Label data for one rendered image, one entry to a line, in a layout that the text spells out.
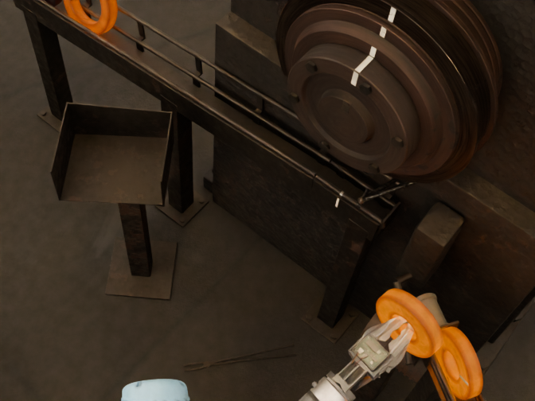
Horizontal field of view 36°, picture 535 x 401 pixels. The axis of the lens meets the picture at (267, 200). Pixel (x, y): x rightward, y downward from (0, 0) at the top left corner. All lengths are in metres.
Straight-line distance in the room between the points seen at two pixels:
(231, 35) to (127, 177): 0.44
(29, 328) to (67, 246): 0.29
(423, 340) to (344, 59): 0.58
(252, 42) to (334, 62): 0.53
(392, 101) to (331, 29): 0.18
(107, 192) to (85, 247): 0.63
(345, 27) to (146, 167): 0.79
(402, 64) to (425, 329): 0.52
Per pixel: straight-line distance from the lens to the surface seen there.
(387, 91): 1.46
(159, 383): 1.46
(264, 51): 1.97
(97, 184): 2.09
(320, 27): 1.54
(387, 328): 1.66
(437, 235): 1.84
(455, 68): 1.45
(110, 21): 2.30
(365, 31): 1.49
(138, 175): 2.08
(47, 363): 2.55
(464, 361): 1.76
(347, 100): 1.52
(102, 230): 2.70
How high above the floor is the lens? 2.38
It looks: 60 degrees down
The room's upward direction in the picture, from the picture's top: 8 degrees clockwise
